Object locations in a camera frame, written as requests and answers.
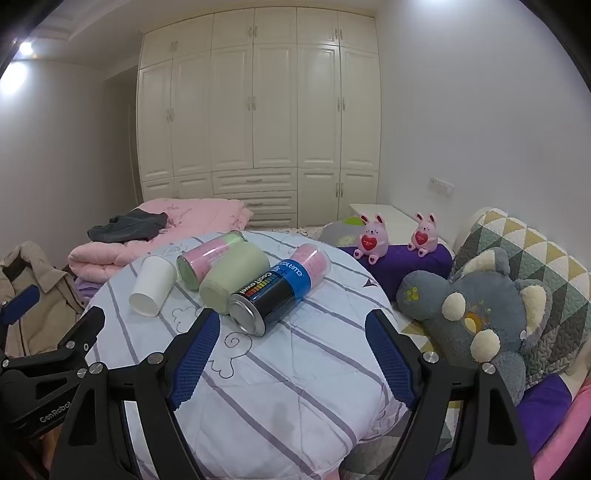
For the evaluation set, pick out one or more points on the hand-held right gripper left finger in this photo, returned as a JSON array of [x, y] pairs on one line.
[[194, 355]]

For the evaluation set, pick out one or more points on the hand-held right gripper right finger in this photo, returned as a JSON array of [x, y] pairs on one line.
[[390, 360]]

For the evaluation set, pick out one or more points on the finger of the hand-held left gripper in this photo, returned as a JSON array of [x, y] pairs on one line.
[[18, 303], [85, 332]]

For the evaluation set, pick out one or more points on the white paper cup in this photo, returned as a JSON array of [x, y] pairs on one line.
[[152, 282]]

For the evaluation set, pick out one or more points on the light green cup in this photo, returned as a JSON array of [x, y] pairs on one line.
[[236, 272]]

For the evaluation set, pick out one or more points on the beige jacket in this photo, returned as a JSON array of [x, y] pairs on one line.
[[46, 300]]

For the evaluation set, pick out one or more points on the light purple cloth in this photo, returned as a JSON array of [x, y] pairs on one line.
[[90, 285]]

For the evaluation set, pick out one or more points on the purple cushion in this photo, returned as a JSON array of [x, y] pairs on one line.
[[415, 273]]

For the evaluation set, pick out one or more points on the white striped quilt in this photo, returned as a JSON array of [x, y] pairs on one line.
[[286, 383]]

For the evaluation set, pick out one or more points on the black blue towel can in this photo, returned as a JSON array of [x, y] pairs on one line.
[[272, 296]]

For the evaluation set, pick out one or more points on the clear can pink green towel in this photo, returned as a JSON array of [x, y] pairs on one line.
[[207, 254]]

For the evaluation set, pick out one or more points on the dark grey clothing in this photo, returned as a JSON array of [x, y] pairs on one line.
[[124, 227]]

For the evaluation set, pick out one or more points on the grey plush toy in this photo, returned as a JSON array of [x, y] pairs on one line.
[[489, 300]]

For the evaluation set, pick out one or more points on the pink bunny toy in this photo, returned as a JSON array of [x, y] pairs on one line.
[[371, 237], [424, 235]]

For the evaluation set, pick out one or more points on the pink quilt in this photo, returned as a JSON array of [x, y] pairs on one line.
[[194, 218]]

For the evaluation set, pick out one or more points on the grey green plush pillow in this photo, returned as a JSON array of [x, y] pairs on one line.
[[339, 231]]

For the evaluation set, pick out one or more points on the triangle patterned quilted pillow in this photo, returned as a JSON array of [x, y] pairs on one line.
[[547, 258]]

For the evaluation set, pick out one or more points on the pink fleece blanket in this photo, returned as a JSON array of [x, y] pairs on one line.
[[569, 441]]

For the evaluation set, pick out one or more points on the white wardrobe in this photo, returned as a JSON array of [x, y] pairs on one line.
[[277, 115]]

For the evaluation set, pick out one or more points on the ceiling light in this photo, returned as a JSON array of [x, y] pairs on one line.
[[25, 48]]

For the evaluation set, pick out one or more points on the white wall socket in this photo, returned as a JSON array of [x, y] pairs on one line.
[[441, 185]]

